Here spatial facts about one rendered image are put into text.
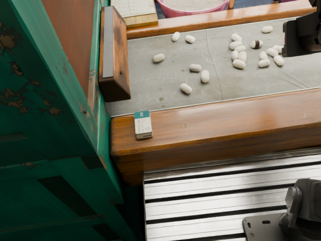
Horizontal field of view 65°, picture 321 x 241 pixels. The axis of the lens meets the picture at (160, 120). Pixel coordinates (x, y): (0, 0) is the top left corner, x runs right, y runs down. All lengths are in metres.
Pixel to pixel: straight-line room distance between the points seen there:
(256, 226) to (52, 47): 0.48
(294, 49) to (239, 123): 0.18
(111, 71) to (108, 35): 0.13
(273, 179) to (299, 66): 0.32
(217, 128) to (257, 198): 0.17
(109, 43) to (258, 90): 0.38
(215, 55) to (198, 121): 0.26
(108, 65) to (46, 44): 0.27
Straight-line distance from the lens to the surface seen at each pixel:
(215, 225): 0.57
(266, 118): 0.60
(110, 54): 0.60
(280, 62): 0.75
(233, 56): 0.74
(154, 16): 0.86
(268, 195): 0.62
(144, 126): 0.54
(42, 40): 0.32
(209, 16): 0.88
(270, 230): 0.58
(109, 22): 0.71
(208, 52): 0.77
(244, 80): 0.70
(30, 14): 0.31
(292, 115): 0.62
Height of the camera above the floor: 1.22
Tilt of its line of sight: 53 degrees down
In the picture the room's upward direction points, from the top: 7 degrees counter-clockwise
